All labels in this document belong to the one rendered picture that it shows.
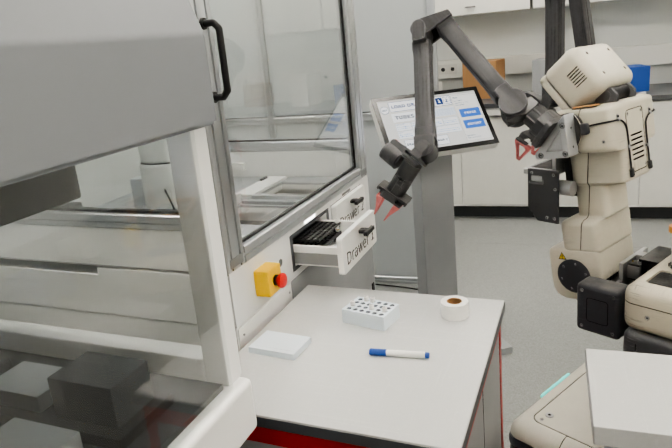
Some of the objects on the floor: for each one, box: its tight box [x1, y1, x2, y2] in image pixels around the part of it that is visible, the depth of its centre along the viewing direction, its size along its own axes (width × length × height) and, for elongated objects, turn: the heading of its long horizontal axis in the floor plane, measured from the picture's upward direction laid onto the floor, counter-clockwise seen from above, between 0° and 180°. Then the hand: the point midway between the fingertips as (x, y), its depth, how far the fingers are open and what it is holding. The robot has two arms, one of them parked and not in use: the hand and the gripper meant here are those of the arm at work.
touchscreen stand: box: [412, 155, 513, 355], centre depth 281 cm, size 50×45×102 cm
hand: (380, 215), depth 181 cm, fingers open, 3 cm apart
